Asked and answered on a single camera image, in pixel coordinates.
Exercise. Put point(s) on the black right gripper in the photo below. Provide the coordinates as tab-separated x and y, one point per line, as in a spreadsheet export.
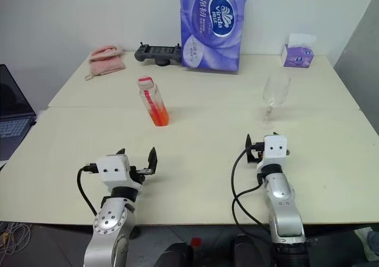
256	156

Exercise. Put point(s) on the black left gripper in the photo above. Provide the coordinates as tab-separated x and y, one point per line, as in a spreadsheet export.
139	176

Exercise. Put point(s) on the bottle with orange liquid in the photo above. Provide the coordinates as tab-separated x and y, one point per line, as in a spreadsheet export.
161	117

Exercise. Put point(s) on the clear wine glass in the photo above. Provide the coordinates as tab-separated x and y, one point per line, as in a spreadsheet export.
276	89

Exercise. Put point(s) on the red and white bottle cap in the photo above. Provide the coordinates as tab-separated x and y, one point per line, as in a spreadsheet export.
145	82

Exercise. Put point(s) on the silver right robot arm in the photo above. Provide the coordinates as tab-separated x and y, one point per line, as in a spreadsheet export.
281	207

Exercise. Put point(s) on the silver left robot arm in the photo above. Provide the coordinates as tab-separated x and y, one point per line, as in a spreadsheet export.
109	219

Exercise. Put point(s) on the purple tissue box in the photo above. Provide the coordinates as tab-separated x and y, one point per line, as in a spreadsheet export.
297	59

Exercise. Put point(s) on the pink folded towel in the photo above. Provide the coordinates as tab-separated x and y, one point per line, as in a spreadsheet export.
106	62

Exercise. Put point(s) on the small red object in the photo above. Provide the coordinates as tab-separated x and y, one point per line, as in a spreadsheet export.
196	243

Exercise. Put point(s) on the grey handheld controller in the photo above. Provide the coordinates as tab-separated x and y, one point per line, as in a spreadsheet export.
157	54

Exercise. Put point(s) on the dark rounded shape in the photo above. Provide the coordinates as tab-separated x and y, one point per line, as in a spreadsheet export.
174	256
248	252

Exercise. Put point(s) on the purple Vinda tissue pack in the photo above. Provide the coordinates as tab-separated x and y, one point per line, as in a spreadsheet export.
213	27

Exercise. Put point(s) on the grey partition panel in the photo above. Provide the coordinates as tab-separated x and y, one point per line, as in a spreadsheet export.
361	57

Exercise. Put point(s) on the dark laptop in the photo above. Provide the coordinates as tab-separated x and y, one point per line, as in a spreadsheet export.
14	101

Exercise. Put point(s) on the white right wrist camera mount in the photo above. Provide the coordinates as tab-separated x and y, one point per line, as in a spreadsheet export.
275	154

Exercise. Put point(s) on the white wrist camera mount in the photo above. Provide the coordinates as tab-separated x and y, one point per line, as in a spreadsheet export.
275	154
114	167

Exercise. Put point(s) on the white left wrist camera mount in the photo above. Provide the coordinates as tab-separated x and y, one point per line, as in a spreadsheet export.
114	167

